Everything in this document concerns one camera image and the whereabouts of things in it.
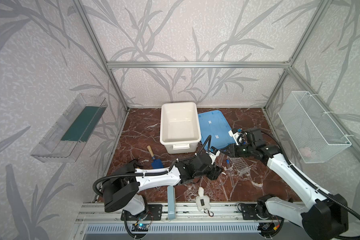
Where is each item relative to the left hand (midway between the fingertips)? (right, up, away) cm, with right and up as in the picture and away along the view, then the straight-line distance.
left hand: (221, 164), depth 76 cm
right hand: (+1, +9, +2) cm, 9 cm away
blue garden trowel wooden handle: (-37, -3, +15) cm, 40 cm away
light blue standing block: (-26, -17, -3) cm, 31 cm away
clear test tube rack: (+12, -4, +12) cm, 18 cm away
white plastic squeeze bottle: (-10, -18, -3) cm, 20 cm away
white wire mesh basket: (+37, +16, -16) cm, 43 cm away
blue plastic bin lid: (+3, +20, +34) cm, 40 cm away
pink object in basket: (+41, +7, -3) cm, 42 cm away
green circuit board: (-41, -29, -5) cm, 50 cm away
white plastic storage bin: (-24, +17, +29) cm, 42 cm away
